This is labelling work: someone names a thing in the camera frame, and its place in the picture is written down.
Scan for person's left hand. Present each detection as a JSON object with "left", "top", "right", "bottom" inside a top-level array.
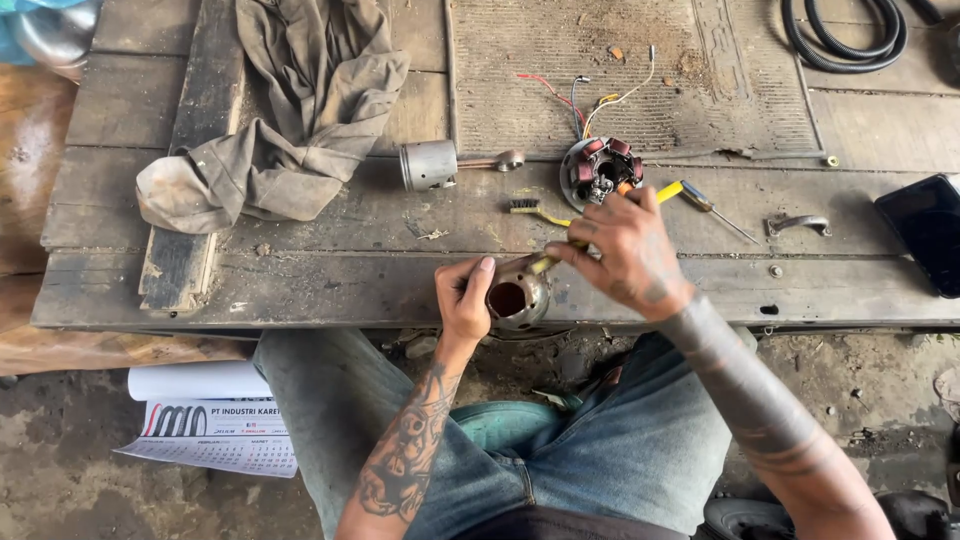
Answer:
[{"left": 435, "top": 255, "right": 498, "bottom": 355}]

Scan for person's right hand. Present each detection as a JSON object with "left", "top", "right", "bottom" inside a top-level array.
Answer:
[{"left": 543, "top": 186, "right": 697, "bottom": 321}]

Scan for long yellow handled brush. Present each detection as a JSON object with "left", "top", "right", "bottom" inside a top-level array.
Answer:
[{"left": 528, "top": 180, "right": 685, "bottom": 276}]

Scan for round metal flywheel rotor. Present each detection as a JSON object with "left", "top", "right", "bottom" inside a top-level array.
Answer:
[{"left": 485, "top": 253, "right": 554, "bottom": 332}]

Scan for metal piston with connecting rod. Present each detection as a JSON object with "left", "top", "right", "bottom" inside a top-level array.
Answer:
[{"left": 398, "top": 139, "right": 527, "bottom": 193}]

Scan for ribbed brown rubber mat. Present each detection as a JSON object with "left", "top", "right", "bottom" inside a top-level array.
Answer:
[{"left": 444, "top": 0, "right": 827, "bottom": 163}]

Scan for teal plastic stool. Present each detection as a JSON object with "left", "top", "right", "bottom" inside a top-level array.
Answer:
[{"left": 448, "top": 399, "right": 585, "bottom": 456}]

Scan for person's blue jeans legs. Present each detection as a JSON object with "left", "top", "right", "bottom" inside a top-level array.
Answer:
[{"left": 252, "top": 325, "right": 759, "bottom": 538}]

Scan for person's black shirt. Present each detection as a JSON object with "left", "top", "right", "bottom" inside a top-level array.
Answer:
[{"left": 454, "top": 504, "right": 693, "bottom": 540}]

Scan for dirty grey rag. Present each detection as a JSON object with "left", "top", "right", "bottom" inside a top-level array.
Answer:
[{"left": 135, "top": 0, "right": 412, "bottom": 235}]

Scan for black smartphone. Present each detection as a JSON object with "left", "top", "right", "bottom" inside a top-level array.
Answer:
[{"left": 873, "top": 173, "right": 960, "bottom": 300}]

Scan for black rubber tyre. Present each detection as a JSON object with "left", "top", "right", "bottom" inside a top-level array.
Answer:
[{"left": 700, "top": 489, "right": 960, "bottom": 540}]

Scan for dark wooden plank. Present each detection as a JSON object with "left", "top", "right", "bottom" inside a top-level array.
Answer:
[{"left": 138, "top": 0, "right": 250, "bottom": 313}]

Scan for shiny metal pot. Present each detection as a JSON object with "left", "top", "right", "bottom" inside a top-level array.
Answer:
[{"left": 10, "top": 0, "right": 104, "bottom": 84}]

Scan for stator coil with coloured wires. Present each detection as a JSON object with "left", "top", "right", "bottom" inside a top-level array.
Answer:
[{"left": 516, "top": 45, "right": 658, "bottom": 215}]

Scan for small yellow wire brush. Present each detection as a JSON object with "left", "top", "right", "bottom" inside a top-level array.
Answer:
[{"left": 509, "top": 197, "right": 573, "bottom": 228}]

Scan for yellow black handled screwdriver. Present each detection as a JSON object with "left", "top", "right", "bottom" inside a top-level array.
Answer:
[{"left": 678, "top": 180, "right": 763, "bottom": 246}]

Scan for metal door handle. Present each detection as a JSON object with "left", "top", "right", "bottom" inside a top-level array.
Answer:
[{"left": 764, "top": 215, "right": 833, "bottom": 239}]

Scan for black corrugated hose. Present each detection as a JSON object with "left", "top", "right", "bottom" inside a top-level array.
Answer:
[{"left": 780, "top": 0, "right": 909, "bottom": 75}]

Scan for printed wall calendar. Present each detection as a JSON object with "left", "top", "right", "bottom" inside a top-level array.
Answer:
[{"left": 112, "top": 360, "right": 300, "bottom": 480}]

